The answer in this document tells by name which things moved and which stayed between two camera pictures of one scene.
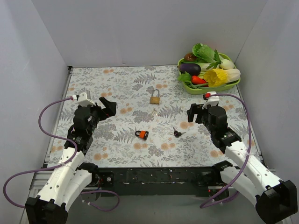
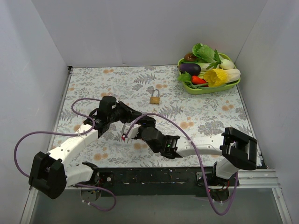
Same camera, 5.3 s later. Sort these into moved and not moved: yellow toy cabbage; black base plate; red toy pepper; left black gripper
Moved: left black gripper
Not moved: yellow toy cabbage; black base plate; red toy pepper
